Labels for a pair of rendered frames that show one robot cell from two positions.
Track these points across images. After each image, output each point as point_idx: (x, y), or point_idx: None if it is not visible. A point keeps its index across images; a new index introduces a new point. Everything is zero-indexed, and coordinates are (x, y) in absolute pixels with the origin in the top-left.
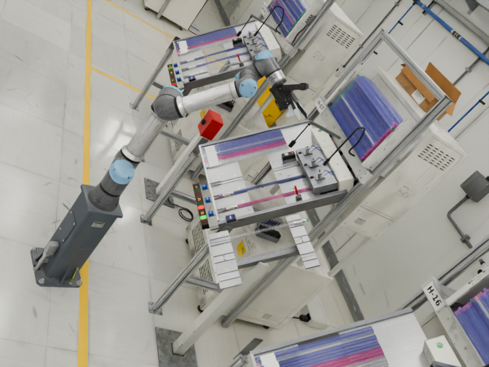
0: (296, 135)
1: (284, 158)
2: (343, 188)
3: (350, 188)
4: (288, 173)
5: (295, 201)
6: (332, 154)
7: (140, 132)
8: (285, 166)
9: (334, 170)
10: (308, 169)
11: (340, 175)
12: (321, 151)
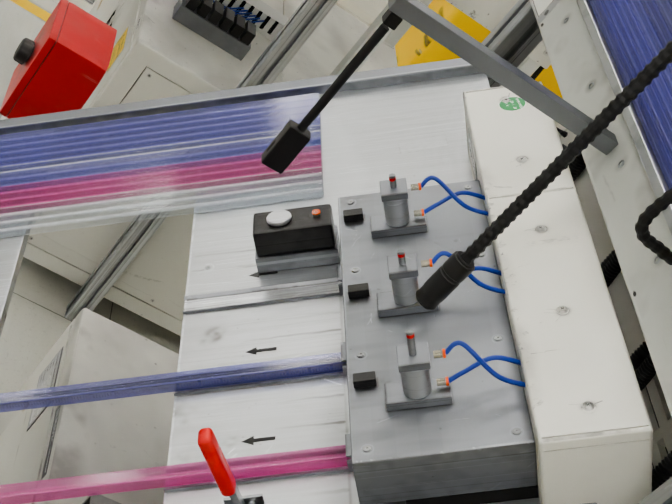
0: (395, 128)
1: (265, 242)
2: (570, 495)
3: (627, 496)
4: (261, 337)
5: None
6: (492, 228)
7: None
8: (264, 291)
9: (526, 354)
10: (364, 323)
11: (562, 397)
12: (488, 218)
